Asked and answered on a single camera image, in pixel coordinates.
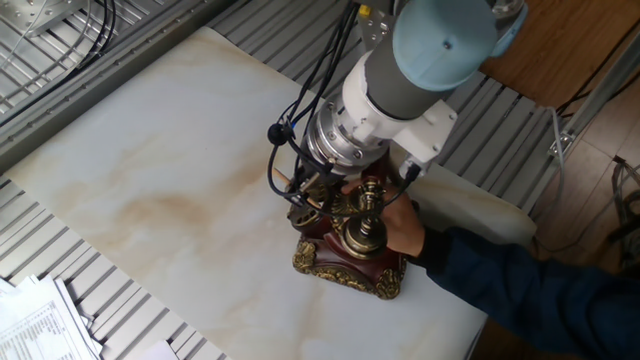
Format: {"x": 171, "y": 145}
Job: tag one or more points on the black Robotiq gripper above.
{"x": 312, "y": 177}

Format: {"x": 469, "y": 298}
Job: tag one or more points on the red brass rotary phone base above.
{"x": 345, "y": 260}

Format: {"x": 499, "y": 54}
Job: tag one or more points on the forearm in dark blue sleeve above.
{"x": 540, "y": 290}

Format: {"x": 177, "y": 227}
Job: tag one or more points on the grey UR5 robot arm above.
{"x": 400, "y": 80}

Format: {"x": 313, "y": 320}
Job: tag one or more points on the brass and red phone handset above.
{"x": 367, "y": 225}

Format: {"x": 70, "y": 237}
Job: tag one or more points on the person's bare hand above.
{"x": 402, "y": 225}

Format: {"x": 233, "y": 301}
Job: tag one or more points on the white marble pattern board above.
{"x": 175, "y": 200}

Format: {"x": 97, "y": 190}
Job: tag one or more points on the silver robot mounting plate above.
{"x": 375, "y": 27}

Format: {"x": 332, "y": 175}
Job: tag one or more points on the small yellow plastic piece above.
{"x": 365, "y": 10}

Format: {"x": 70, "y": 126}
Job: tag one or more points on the blank white paper sheet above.
{"x": 160, "y": 351}

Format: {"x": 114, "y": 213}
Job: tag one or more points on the stack of printed papers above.
{"x": 40, "y": 325}

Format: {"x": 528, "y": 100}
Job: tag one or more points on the silver perforated metal plate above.
{"x": 35, "y": 15}

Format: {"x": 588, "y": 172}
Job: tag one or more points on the aluminium frame beam with bracket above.
{"x": 595, "y": 95}

